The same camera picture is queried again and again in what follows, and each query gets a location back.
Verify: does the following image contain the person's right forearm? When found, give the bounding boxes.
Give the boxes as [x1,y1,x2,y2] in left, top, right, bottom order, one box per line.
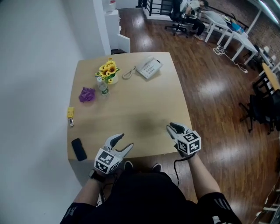
[187,152,221,203]

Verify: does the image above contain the potted yellow sunflowers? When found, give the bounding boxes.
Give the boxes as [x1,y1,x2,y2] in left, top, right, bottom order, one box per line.
[94,57,121,85]

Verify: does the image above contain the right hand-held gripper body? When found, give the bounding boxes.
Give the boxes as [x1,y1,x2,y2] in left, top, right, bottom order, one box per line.
[175,129,201,157]

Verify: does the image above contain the white desk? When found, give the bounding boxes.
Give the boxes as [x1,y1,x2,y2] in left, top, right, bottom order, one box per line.
[204,10,235,49]
[230,29,259,65]

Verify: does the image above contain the black wristwatch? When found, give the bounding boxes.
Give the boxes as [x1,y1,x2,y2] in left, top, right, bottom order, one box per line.
[88,170,106,182]

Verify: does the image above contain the black smartphone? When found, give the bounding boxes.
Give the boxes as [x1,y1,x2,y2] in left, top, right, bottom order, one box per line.
[71,138,88,162]

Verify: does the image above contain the wooden-top desk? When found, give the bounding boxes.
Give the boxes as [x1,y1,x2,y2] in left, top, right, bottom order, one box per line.
[261,62,280,91]

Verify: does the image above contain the crumpled purple bag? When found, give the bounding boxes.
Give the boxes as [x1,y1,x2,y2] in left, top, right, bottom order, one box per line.
[78,86,97,104]

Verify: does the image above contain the white floor cable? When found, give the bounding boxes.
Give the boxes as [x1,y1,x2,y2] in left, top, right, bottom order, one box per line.
[213,44,249,74]

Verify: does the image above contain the white desk telephone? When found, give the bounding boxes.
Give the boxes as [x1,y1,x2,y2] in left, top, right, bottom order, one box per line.
[135,56,164,80]

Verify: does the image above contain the person's left forearm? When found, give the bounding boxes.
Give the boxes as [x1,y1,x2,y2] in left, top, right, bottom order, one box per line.
[73,172,108,207]

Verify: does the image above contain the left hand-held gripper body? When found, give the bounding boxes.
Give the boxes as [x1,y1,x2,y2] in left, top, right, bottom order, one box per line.
[94,143,123,175]

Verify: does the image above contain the white partition wall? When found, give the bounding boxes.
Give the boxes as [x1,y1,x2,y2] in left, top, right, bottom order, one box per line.
[92,0,132,56]

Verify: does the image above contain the clear plastic water bottle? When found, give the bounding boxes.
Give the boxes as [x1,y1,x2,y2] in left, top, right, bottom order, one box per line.
[96,76,111,97]

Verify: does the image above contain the black office chair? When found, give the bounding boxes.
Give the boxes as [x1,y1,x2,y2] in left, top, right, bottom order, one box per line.
[238,87,280,135]
[164,0,193,39]

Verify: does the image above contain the coiled white telephone cord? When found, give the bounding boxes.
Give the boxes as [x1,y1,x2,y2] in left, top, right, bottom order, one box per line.
[122,66,137,80]

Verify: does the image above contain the black metal railing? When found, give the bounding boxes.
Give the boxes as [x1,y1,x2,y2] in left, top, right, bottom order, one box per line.
[140,0,175,17]

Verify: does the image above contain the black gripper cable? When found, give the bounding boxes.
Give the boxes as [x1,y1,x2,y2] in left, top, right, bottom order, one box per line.
[173,155,194,188]

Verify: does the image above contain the person's black clothing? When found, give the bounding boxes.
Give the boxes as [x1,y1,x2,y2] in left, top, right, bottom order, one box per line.
[59,170,242,224]

